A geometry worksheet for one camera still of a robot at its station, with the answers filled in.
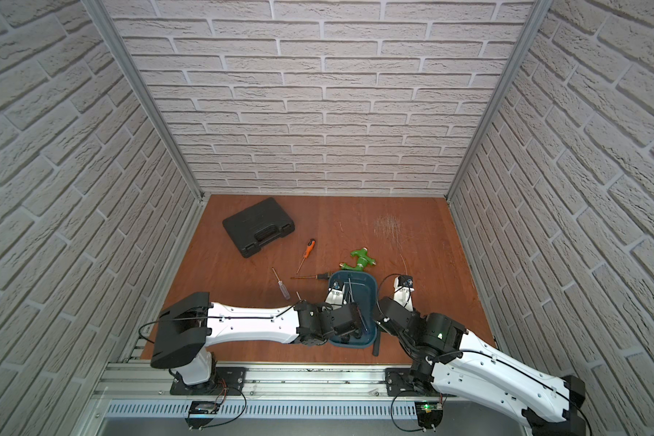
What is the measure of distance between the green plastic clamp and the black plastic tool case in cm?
27

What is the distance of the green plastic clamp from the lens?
968 mm

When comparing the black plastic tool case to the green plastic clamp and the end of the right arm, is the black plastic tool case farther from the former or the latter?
the end of the right arm

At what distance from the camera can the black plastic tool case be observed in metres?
1.02
